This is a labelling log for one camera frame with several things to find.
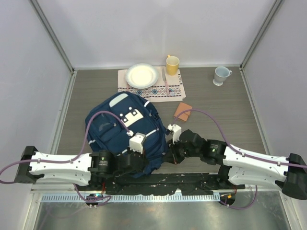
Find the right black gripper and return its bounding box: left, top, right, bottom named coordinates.
left=164, top=137, right=201, bottom=164

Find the brown leather wallet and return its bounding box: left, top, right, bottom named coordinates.
left=174, top=102, right=192, bottom=122

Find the navy blue student backpack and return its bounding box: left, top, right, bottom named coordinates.
left=85, top=92, right=168, bottom=178

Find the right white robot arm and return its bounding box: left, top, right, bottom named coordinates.
left=163, top=130, right=307, bottom=200

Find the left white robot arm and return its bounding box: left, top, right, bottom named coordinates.
left=14, top=146, right=149, bottom=191

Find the patterned cloth placemat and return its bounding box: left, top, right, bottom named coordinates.
left=118, top=66, right=186, bottom=103

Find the light blue footed cup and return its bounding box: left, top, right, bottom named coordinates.
left=213, top=67, right=233, bottom=86

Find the yellow ceramic mug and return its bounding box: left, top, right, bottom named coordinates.
left=166, top=55, right=180, bottom=76

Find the white paper plate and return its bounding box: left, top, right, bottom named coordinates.
left=125, top=63, right=159, bottom=89

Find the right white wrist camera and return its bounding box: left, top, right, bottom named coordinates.
left=167, top=124, right=182, bottom=144

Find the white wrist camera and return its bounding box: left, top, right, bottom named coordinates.
left=167, top=124, right=182, bottom=144
left=129, top=132, right=146, bottom=154

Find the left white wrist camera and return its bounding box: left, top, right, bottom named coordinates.
left=129, top=132, right=146, bottom=154

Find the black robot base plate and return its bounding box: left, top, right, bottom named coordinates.
left=77, top=173, right=245, bottom=196

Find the slotted cable duct rail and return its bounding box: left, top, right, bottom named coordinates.
left=41, top=192, right=220, bottom=203

